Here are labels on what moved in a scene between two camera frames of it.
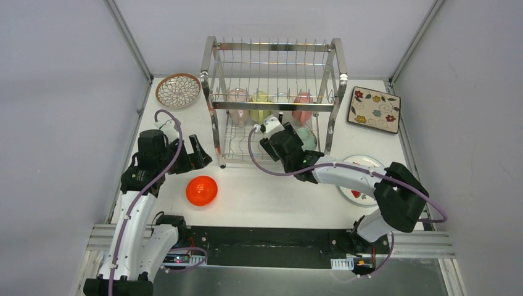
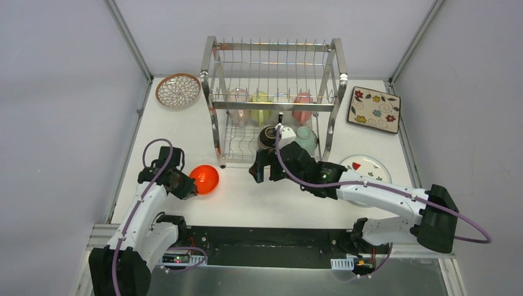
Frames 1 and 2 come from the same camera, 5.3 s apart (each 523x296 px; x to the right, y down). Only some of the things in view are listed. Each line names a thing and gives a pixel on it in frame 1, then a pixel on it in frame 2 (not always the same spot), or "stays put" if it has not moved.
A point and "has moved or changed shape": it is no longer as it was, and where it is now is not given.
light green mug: x=259 y=97 stays put
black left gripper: x=190 y=159 to x=184 y=184
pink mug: x=303 y=116 stays put
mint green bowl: x=309 y=140 stays put
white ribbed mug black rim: x=282 y=97 stays put
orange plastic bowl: x=201 y=190 has moved or changed shape
